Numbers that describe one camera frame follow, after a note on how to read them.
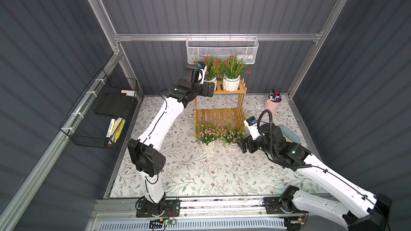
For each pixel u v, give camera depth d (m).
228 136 0.81
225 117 1.08
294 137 0.93
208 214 0.73
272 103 1.02
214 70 0.73
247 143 0.65
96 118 0.72
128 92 0.84
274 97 1.02
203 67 0.68
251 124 0.63
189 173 0.85
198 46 0.85
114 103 0.79
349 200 0.41
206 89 0.71
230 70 0.75
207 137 0.83
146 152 0.45
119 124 0.71
